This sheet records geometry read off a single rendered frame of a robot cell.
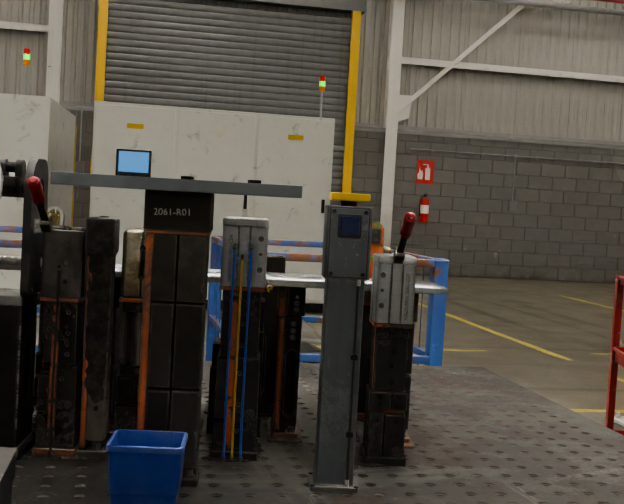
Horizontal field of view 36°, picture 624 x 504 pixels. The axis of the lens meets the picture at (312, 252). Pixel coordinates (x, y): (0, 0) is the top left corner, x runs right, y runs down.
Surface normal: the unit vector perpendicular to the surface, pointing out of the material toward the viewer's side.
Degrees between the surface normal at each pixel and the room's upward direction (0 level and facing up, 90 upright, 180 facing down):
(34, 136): 90
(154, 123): 90
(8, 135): 90
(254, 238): 90
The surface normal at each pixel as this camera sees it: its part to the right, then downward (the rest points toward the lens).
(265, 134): 0.21, 0.07
